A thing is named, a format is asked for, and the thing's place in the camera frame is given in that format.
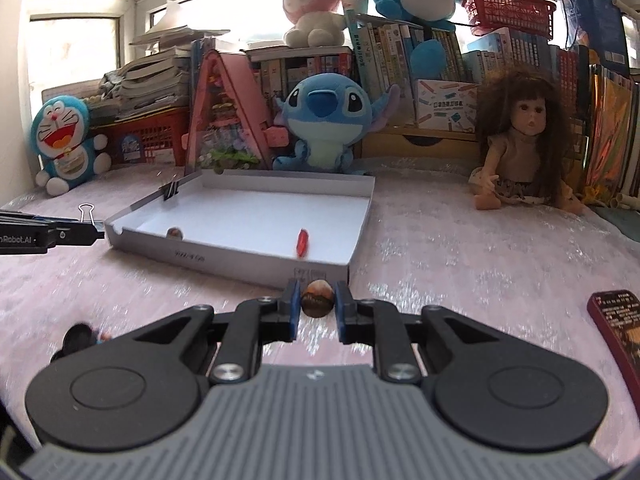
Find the small brown acorn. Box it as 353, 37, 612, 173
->
166, 228, 183, 240

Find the Doraemon plush toy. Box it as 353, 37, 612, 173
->
30, 96, 112, 197

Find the brown haired doll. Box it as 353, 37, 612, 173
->
469, 67, 582, 214

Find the pink triangular dollhouse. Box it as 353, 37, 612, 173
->
184, 50, 278, 174

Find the black round lid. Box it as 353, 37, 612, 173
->
51, 323, 98, 362

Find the pink bunny plush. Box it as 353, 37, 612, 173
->
282, 0, 346, 48

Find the red plastic crate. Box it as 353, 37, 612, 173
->
89, 107, 190, 167

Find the red wire basket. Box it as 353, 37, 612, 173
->
461, 0, 555, 39

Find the red crayon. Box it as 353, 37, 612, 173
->
296, 229, 309, 258

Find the white patterned cardboard box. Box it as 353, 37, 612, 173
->
416, 79, 478, 133

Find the row of books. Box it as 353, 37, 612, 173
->
188, 12, 640, 131

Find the large black binder clip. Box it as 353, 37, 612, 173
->
78, 203, 96, 226

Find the wooden drawer shelf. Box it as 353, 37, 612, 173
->
355, 127, 480, 162

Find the white cardboard box tray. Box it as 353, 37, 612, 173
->
105, 170, 375, 288

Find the stack of books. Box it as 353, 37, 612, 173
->
99, 26, 230, 118

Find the Stitch plush toy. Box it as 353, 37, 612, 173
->
271, 73, 400, 174

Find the small black binder clip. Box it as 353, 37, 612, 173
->
160, 181, 179, 200

